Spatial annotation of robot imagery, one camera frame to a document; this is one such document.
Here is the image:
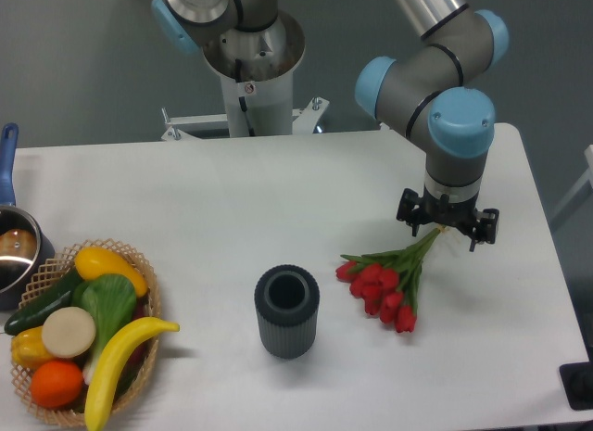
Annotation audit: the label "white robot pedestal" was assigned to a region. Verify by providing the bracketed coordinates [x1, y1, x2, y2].
[220, 72, 293, 138]

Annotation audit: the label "woven wicker basket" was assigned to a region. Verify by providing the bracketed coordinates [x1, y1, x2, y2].
[11, 238, 161, 428]

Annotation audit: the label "green bok choy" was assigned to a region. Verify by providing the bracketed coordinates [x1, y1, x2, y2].
[72, 273, 136, 386]

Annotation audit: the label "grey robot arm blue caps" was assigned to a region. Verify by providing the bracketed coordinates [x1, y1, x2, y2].
[151, 0, 509, 245]

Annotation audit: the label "white metal mounting frame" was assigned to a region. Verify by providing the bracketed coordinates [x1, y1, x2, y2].
[160, 96, 330, 141]

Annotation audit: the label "beige round disc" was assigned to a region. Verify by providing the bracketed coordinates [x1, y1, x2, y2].
[42, 307, 96, 359]

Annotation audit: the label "dark green cucumber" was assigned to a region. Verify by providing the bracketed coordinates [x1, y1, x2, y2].
[4, 268, 83, 336]

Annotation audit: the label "yellow banana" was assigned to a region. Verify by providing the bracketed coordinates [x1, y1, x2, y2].
[84, 317, 181, 431]

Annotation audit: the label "yellow bell pepper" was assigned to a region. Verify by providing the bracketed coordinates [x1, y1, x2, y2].
[11, 326, 56, 370]

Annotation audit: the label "yellow squash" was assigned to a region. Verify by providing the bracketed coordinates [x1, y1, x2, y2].
[74, 247, 148, 298]

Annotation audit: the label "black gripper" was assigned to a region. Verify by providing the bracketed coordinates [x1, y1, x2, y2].
[396, 188, 499, 252]

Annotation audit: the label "red tulip bouquet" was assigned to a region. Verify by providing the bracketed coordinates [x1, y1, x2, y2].
[335, 227, 443, 334]

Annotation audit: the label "black device at table edge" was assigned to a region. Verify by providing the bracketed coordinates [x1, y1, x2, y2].
[559, 361, 592, 411]

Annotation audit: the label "orange fruit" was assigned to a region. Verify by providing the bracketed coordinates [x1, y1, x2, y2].
[30, 360, 83, 409]

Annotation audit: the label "dark grey ribbed vase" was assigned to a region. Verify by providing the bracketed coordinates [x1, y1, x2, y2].
[254, 264, 321, 360]

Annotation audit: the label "blue handled saucepan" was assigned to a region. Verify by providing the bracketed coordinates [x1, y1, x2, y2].
[1, 122, 55, 311]

